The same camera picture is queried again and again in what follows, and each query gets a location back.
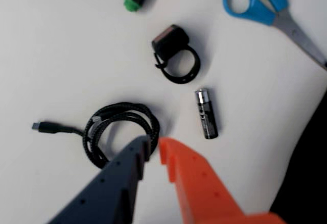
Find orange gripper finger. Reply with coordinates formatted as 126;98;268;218
158;136;289;224

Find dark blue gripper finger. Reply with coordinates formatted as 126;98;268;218
45;135;152;224

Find black USB cable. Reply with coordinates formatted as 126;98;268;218
31;102;161;170

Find black fabric bag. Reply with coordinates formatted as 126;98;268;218
270;88;327;224

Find black AA battery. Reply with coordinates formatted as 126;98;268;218
194;88;219;140

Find black strap-on bike light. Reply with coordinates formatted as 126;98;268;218
151;24;202;85

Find blue handled scissors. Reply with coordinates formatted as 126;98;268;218
222;0;327;71

